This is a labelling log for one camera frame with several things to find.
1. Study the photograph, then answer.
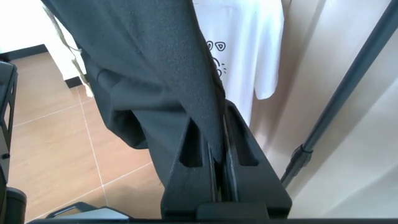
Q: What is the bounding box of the black clothes rack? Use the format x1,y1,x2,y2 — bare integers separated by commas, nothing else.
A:
279,0,398,189

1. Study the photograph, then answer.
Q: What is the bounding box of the black garment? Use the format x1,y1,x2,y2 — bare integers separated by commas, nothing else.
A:
40,0,227,187

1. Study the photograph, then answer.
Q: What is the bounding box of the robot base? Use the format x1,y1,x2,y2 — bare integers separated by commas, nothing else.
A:
0,60,131,224

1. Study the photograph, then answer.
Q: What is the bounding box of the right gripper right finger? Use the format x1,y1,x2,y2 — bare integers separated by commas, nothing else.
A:
221,99,293,219

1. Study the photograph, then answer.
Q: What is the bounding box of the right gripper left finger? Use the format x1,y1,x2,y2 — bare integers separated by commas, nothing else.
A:
160,118,219,219

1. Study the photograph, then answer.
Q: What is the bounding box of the beige curtain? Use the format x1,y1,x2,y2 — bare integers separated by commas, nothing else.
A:
248,0,398,220

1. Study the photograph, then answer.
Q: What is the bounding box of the white garment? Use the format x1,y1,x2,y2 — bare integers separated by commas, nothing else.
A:
192,0,285,127

